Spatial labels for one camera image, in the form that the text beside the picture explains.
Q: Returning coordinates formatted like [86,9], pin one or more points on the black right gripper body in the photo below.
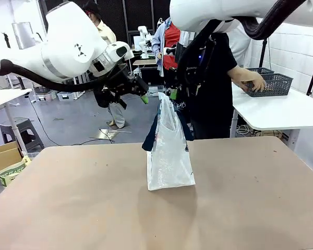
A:
[195,70]

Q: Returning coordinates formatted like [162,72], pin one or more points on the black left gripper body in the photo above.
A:
[130,86]

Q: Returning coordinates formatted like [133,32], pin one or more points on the translucent white shopping bag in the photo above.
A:
[169,161]

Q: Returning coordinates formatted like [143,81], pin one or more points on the dark grey plastic basket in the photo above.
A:
[276,86]
[260,70]

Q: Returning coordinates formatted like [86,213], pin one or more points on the person's right forearm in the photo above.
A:
[236,74]

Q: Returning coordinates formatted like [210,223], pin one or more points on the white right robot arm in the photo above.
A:
[198,13]

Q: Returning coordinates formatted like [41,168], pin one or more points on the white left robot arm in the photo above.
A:
[67,44]

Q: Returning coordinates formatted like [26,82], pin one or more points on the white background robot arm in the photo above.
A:
[143,31]

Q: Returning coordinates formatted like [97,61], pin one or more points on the white bag with green print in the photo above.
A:
[13,172]

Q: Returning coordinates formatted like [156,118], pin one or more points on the person's right hand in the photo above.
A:
[255,79]

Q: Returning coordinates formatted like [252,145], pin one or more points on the clear plastic storage box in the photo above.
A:
[154,91]

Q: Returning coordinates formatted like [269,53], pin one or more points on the small background work table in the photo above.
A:
[146,62]

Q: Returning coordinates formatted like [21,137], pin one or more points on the person in black shirt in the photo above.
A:
[214,109]

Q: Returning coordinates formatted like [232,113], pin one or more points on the mannequin with blue shirt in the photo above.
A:
[157,44]

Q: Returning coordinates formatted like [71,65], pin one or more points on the mannequin with cream jacket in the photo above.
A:
[107,32]

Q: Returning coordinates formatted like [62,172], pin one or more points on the white storage crate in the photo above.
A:
[65,96]

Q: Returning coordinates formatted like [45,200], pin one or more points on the thin black stand pole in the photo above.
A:
[262,54]

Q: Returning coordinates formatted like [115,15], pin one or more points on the grey storage crate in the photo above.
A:
[44,96]

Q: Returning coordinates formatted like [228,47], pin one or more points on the white side table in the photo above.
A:
[274,112]

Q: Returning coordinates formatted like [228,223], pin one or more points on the grey step stool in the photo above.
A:
[23,123]

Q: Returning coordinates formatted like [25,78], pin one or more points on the white round-cornered table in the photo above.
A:
[5,96]

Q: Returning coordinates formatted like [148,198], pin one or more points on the brown cardboard box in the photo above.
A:
[2,159]

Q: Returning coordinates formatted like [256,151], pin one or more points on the silver mannequin base plate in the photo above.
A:
[110,134]

